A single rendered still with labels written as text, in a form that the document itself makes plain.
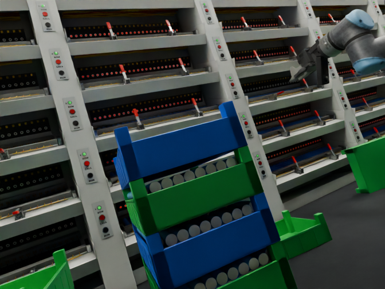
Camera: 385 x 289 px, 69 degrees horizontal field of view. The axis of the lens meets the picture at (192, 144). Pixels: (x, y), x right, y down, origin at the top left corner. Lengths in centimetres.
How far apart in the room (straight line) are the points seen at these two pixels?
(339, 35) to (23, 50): 111
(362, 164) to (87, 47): 122
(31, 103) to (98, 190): 37
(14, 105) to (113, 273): 64
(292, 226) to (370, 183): 47
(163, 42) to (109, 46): 23
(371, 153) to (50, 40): 136
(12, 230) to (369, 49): 127
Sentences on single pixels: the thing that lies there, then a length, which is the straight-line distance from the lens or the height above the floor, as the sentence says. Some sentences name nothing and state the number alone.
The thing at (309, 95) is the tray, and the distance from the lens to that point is 163.
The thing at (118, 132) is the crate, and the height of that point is 39.
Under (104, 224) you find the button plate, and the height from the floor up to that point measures 24.
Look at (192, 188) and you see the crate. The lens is 43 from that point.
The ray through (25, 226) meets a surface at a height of 31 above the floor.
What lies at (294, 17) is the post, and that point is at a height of 101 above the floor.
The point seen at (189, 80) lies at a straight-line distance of 125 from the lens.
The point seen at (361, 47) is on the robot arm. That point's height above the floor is 53.
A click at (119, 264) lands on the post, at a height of 10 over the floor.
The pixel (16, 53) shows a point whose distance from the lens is 118.
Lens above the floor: 30
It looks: 6 degrees up
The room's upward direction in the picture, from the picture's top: 18 degrees counter-clockwise
